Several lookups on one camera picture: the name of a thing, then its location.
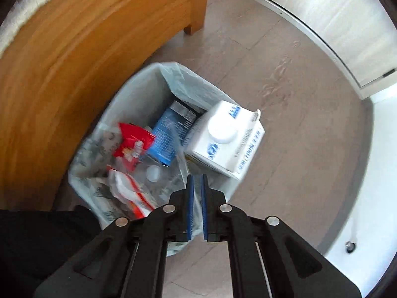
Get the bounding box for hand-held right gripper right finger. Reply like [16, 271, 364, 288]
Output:
[200, 174, 362, 298]

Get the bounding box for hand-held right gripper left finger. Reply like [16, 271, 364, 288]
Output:
[34, 175, 195, 298]

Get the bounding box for clear plastic bottle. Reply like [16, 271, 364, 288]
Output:
[136, 158, 187, 205]

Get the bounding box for white milk carton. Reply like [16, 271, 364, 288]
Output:
[183, 100, 265, 181]

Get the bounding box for red white snack packet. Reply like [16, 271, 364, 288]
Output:
[107, 167, 156, 219]

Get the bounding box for blue cardboard box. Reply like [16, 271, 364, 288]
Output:
[146, 100, 205, 166]

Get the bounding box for red foil wrapper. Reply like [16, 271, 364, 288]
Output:
[112, 122, 156, 170]

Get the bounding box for white trash bin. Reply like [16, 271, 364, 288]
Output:
[67, 62, 245, 257]

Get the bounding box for translucent bin liner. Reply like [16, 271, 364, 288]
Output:
[67, 62, 245, 257]

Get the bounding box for white door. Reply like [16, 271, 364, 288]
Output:
[323, 90, 397, 286]

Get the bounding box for wooden headboard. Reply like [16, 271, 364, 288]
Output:
[0, 0, 211, 212]

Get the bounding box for white wardrobe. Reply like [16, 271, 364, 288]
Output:
[240, 0, 397, 100]

